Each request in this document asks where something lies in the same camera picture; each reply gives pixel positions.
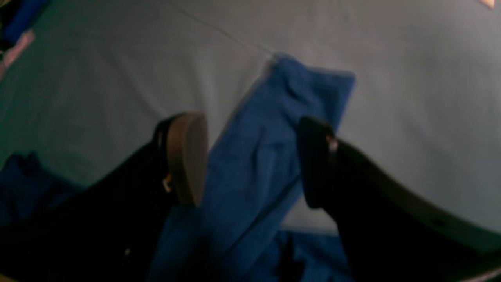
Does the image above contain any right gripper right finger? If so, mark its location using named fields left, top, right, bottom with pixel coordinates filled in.
left=298, top=116, right=500, bottom=282

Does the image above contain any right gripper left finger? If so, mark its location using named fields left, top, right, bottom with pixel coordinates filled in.
left=1, top=112, right=208, bottom=282

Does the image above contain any blue t-shirt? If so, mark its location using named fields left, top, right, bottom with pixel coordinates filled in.
left=0, top=53, right=357, bottom=282

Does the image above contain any light blue table cloth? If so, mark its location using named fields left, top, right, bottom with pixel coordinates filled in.
left=1, top=0, right=501, bottom=232

